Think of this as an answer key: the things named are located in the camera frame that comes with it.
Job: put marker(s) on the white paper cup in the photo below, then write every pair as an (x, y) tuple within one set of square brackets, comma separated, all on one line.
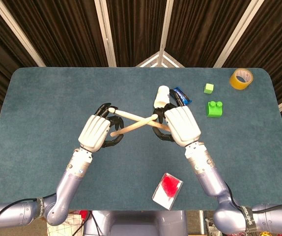
[(161, 96)]

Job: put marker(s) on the green two-stud building brick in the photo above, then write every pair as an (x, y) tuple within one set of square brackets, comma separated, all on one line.
[(214, 110)]

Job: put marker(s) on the yellow packing tape roll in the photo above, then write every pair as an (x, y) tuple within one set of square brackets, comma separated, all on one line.
[(233, 83)]

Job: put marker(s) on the blue snack packet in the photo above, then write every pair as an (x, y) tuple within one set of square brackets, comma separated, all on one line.
[(184, 94)]

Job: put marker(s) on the clear box with red filling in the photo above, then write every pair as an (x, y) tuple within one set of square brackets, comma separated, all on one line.
[(168, 191)]

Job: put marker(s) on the pale wooden drumstick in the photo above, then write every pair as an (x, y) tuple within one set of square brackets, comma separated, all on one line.
[(131, 126), (126, 115)]

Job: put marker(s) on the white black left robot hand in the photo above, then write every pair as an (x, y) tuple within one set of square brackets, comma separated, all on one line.
[(94, 132)]

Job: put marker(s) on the lavender robot torso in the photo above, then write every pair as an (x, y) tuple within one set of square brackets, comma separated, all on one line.
[(136, 223)]

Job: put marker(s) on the blue felt table mat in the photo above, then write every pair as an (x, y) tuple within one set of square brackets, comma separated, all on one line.
[(57, 98)]

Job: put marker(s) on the lavender right robot arm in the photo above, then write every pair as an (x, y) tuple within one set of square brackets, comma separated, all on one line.
[(205, 169)]

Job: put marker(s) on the lavender left robot arm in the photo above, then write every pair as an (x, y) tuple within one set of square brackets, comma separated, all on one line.
[(74, 177)]

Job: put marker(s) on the white checked cloth bag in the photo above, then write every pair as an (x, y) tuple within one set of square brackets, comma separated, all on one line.
[(74, 226)]

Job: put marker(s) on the small green cube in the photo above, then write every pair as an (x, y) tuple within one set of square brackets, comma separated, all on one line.
[(208, 88)]

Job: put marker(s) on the white angled frame base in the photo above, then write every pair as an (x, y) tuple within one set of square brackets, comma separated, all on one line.
[(147, 60)]

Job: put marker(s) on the dark brown pleated curtain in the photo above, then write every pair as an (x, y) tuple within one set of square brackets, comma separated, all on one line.
[(69, 32)]

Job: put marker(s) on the small red object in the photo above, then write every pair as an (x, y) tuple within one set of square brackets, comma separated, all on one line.
[(83, 213)]

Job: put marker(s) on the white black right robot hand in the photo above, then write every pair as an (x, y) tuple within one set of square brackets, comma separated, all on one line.
[(182, 125)]

